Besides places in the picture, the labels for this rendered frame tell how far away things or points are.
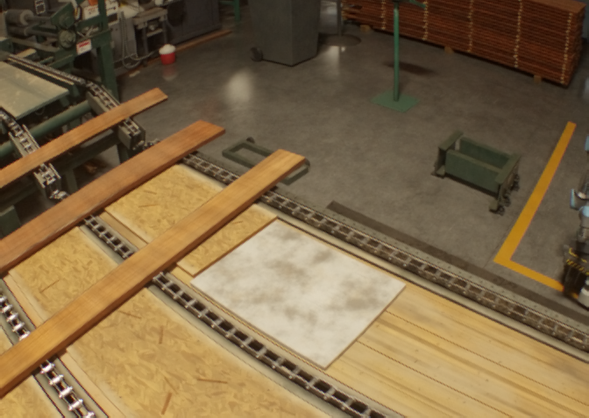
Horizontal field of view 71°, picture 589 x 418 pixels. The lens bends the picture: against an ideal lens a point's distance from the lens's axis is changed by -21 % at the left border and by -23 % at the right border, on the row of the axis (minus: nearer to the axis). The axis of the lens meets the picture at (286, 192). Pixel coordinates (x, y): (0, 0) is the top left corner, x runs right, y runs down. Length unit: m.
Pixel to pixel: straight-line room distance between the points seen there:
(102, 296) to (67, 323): 0.18
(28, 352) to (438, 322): 1.41
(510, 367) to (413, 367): 0.34
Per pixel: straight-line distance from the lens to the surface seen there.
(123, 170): 2.50
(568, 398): 1.65
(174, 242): 1.96
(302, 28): 5.91
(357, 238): 1.95
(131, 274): 1.87
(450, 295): 1.80
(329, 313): 1.69
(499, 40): 6.64
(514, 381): 1.62
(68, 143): 2.85
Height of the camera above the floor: 2.08
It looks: 34 degrees down
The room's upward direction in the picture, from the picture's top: 3 degrees counter-clockwise
